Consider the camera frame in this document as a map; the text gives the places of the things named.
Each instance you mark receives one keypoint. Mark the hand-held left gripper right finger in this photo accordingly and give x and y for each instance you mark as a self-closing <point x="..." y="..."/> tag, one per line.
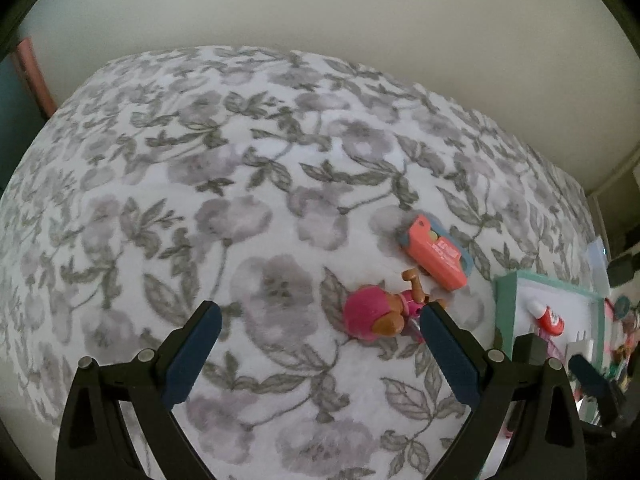
<point x="447" y="355"/>

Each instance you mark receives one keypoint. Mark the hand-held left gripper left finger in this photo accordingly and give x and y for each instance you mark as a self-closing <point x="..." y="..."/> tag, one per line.
<point x="192" y="355"/>

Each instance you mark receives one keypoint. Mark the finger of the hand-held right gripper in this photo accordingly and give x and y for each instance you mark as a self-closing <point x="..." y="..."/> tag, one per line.
<point x="595" y="385"/>

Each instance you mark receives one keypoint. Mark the white charger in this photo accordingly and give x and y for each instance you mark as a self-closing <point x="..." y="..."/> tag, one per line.
<point x="582" y="350"/>

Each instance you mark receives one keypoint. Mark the teal rimmed white tray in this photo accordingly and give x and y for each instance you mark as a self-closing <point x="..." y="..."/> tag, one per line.
<point x="505" y="310"/>

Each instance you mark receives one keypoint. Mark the small red white bottle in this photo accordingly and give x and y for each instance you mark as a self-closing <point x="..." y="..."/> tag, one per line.
<point x="550" y="320"/>

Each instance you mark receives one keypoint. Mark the pink hooded toy doll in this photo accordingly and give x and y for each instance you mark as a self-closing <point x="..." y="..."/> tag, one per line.
<point x="365" y="310"/>

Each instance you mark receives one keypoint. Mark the small coral puzzle toy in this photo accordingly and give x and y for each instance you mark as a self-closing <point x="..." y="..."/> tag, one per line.
<point x="437" y="255"/>

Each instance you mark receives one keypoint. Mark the black power adapter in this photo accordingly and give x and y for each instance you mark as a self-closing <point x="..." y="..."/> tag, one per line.
<point x="625" y="270"/>

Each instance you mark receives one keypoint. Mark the white box with light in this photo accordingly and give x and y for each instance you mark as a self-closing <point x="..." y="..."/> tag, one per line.
<point x="596" y="260"/>

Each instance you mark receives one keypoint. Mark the grey floral blanket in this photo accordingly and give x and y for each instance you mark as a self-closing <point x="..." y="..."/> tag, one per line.
<point x="200" y="185"/>

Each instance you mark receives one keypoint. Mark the pink board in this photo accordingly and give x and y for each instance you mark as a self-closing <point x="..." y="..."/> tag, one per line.
<point x="35" y="75"/>

